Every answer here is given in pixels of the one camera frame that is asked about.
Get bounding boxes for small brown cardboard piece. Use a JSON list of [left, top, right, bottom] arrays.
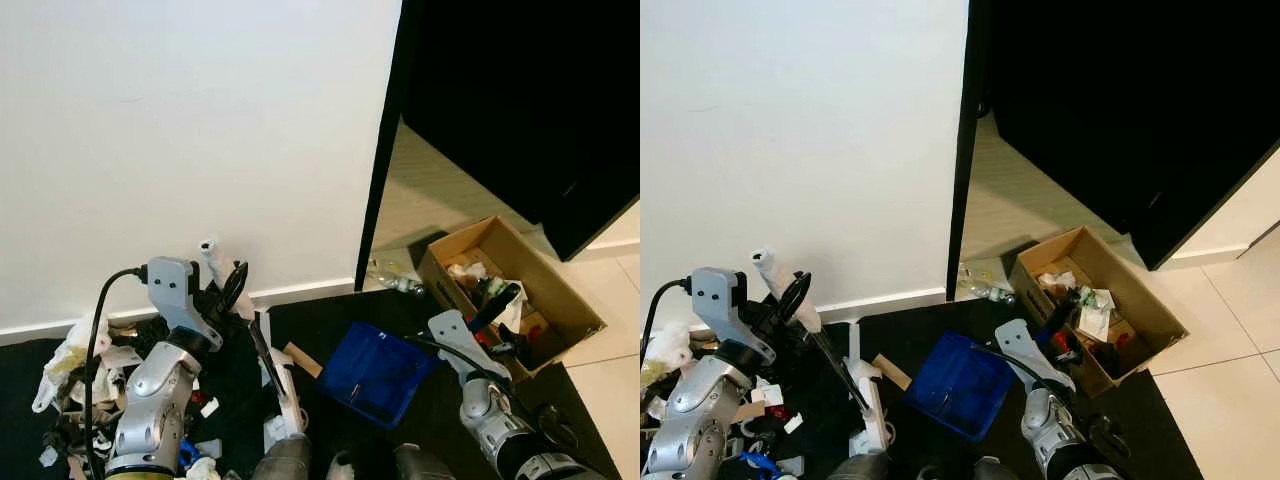
[[871, 352, 914, 392], [282, 342, 324, 380]]

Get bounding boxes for brown cardboard box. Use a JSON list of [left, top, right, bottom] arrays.
[[417, 215, 608, 384], [1007, 225, 1192, 400]]

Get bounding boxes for black door panel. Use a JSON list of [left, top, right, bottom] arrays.
[[984, 0, 1280, 272]]

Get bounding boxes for grey left robot leg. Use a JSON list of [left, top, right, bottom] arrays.
[[824, 449, 892, 480], [249, 434, 314, 480]]

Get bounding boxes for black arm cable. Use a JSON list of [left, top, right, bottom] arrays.
[[975, 343, 1051, 396], [84, 266, 151, 477], [644, 277, 697, 363], [405, 333, 491, 386]]

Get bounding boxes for black door frame post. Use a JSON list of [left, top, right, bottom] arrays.
[[944, 0, 1003, 302], [354, 0, 423, 292]]

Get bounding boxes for grey robot leg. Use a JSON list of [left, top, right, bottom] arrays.
[[391, 442, 463, 480], [824, 449, 892, 480], [968, 454, 1023, 480], [249, 434, 314, 480]]

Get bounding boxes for white plastic bag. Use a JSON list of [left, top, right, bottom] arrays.
[[31, 317, 103, 414], [644, 321, 698, 383]]

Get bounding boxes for grey right robot leg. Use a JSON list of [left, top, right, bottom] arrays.
[[968, 454, 1023, 480], [391, 442, 463, 480]]

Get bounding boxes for white green wrapper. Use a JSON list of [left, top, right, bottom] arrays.
[[494, 294, 528, 333], [1074, 289, 1118, 343]]

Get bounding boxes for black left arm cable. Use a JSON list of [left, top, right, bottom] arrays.
[[84, 266, 151, 477], [644, 277, 697, 363]]

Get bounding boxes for blue plastic dustpan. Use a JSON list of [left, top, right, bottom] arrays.
[[321, 321, 442, 430], [904, 331, 1023, 442]]

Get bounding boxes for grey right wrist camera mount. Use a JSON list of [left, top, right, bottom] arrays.
[[994, 319, 1067, 397], [426, 309, 512, 387]]

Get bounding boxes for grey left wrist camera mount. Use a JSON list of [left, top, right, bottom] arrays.
[[146, 256, 224, 352], [689, 266, 777, 367]]

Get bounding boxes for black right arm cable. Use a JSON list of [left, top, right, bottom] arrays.
[[975, 343, 1051, 396], [405, 333, 491, 386]]

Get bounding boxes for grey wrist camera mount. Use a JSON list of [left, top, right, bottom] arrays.
[[146, 256, 224, 352], [689, 266, 777, 367], [426, 309, 512, 387], [994, 319, 1067, 397]]

